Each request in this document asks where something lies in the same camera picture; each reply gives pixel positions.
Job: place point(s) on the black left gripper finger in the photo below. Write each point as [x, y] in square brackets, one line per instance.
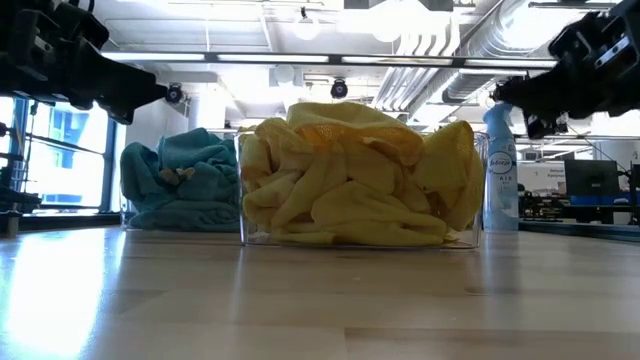
[125, 82]

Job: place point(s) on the black computer monitor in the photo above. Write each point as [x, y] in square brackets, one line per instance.
[590, 177]

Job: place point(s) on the light blue Febreze spray bottle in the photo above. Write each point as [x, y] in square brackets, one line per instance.
[500, 200]

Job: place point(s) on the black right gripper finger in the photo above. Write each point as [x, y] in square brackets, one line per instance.
[540, 95]

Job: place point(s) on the white round pendant lamp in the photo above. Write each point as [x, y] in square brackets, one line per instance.
[306, 37]

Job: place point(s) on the yellow microfiber towel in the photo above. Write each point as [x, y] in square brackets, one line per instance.
[360, 239]
[300, 195]
[370, 205]
[350, 122]
[450, 170]

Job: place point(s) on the black ceiling spotlight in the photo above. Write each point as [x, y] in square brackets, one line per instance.
[339, 89]
[175, 94]

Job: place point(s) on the large window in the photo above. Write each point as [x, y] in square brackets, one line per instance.
[70, 165]

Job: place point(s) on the black equipment stand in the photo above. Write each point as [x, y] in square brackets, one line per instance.
[20, 200]

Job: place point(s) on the clear plastic bin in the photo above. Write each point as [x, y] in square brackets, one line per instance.
[124, 220]
[246, 237]

